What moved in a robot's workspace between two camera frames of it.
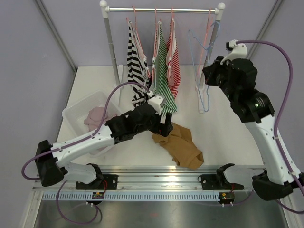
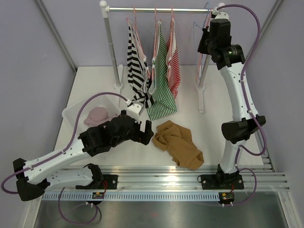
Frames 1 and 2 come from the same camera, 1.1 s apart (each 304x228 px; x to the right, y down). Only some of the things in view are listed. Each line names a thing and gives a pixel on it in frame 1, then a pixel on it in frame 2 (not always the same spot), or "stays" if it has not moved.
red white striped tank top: [172, 60] stays
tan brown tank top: [181, 146] stays
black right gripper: [211, 71] to [201, 48]
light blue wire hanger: [195, 68] to [194, 42]
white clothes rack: [219, 9] stays
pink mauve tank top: [95, 117] stays
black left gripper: [161, 128] to [141, 137]
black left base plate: [106, 182] stays
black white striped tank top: [137, 67] stays
